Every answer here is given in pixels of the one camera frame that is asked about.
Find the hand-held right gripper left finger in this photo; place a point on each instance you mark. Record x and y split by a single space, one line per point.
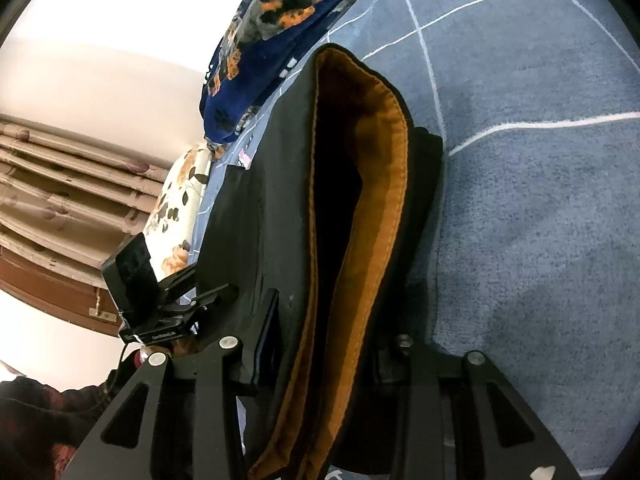
267 340

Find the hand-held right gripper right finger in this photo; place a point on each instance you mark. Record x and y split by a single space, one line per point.
480 390

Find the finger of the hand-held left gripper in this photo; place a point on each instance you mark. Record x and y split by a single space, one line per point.
180 277
212 297

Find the black pants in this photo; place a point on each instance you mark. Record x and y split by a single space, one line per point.
280 185

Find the person's left forearm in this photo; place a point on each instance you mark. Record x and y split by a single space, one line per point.
40 425

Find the beige patterned curtain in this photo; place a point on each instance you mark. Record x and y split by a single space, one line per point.
65 185

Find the blue grid bed sheet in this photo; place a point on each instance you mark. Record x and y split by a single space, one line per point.
525 210

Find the navy dog print blanket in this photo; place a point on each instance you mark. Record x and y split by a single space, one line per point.
260 60

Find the brown wooden bed frame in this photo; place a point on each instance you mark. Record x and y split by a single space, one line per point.
45 285

